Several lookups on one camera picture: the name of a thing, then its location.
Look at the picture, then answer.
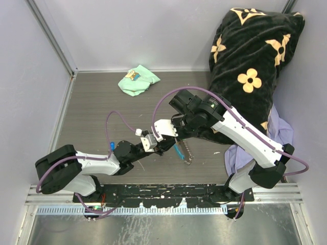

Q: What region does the blue handled key ring organizer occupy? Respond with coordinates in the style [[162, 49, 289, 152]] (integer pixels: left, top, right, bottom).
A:
[[174, 140, 194, 165]]

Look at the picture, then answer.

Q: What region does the key with blue tag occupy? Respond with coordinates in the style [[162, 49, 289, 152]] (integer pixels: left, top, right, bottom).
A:
[[110, 141, 115, 151]]

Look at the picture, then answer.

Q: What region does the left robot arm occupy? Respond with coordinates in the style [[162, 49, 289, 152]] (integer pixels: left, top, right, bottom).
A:
[[35, 136, 176, 202]]

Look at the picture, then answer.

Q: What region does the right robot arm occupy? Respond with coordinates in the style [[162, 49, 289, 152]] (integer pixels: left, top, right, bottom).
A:
[[169, 89, 294, 201]]

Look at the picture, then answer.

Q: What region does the lavender cloth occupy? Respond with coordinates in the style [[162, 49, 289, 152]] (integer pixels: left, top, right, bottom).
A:
[[224, 104, 294, 176]]

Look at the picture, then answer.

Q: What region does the mint green cloth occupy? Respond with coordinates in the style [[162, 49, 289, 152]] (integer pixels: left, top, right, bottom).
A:
[[118, 65, 160, 97]]

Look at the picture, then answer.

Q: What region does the black floral blanket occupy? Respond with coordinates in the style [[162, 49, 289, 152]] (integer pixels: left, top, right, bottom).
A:
[[208, 8, 305, 135]]

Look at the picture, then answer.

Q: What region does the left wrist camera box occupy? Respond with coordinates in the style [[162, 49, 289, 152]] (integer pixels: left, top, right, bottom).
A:
[[141, 133, 157, 153]]

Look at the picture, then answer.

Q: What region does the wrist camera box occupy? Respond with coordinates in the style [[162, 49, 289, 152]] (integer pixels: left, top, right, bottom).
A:
[[141, 133, 157, 153], [151, 119, 178, 142]]

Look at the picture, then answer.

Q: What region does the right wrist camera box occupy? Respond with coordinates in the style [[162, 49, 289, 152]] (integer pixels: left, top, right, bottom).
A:
[[151, 119, 178, 142]]

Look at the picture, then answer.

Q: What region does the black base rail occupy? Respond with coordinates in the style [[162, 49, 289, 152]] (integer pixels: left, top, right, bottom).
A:
[[82, 184, 241, 208]]

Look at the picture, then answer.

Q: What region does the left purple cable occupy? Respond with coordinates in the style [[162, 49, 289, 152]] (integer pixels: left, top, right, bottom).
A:
[[35, 111, 140, 220]]

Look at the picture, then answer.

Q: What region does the purple cable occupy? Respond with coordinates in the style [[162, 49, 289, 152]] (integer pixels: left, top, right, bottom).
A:
[[35, 111, 140, 220], [151, 86, 310, 220]]

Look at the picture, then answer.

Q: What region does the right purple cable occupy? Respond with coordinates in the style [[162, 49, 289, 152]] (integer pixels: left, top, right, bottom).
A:
[[151, 86, 310, 220]]

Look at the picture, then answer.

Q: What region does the aluminium corner post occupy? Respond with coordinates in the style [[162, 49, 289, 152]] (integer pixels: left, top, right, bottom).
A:
[[25, 0, 79, 76]]

